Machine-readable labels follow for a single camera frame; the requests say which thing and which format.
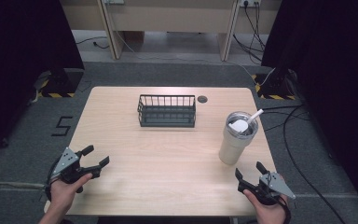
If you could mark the stand base with hazard tape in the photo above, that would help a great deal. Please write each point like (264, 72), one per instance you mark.
(275, 88)
(62, 84)

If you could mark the person's right hand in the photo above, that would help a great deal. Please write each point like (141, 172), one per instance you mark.
(266, 210)

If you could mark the person's left hand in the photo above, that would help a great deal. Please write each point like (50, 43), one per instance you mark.
(62, 194)

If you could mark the black curtain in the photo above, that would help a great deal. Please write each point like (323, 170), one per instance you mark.
(332, 77)
(18, 62)

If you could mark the white power strip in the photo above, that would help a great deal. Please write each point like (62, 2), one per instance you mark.
(250, 2)

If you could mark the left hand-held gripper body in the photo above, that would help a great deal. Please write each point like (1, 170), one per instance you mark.
(66, 161)

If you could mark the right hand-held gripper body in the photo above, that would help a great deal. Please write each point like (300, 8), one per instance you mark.
(276, 184)

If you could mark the white tumbler with straw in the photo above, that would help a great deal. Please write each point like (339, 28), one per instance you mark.
(233, 146)

